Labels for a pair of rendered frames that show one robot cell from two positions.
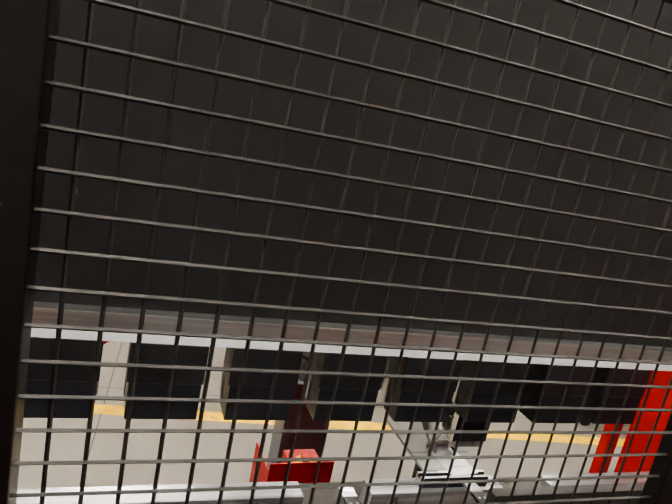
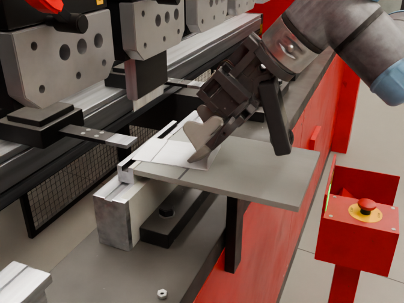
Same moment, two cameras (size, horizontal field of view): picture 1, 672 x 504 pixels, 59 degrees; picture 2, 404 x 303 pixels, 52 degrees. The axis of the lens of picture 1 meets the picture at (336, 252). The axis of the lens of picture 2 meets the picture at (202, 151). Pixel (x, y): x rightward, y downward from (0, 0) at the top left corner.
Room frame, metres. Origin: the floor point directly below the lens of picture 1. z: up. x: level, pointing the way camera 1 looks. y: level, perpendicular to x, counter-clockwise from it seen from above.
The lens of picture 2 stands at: (1.93, -0.84, 1.33)
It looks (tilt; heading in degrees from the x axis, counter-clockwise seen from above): 27 degrees down; 134
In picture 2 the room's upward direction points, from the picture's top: straight up
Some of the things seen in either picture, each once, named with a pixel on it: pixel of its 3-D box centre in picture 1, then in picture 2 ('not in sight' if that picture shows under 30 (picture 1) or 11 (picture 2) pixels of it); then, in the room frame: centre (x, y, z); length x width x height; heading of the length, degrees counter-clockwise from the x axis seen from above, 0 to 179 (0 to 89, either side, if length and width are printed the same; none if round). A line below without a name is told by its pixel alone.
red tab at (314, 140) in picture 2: not in sight; (314, 140); (1.18, 0.58, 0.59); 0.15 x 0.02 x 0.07; 111
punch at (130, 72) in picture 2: (469, 430); (147, 74); (1.40, -0.43, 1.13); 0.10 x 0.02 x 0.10; 111
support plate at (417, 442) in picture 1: (430, 442); (230, 162); (1.54, -0.38, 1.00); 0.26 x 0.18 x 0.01; 21
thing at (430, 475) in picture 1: (451, 478); (155, 149); (1.39, -0.42, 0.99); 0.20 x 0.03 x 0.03; 111
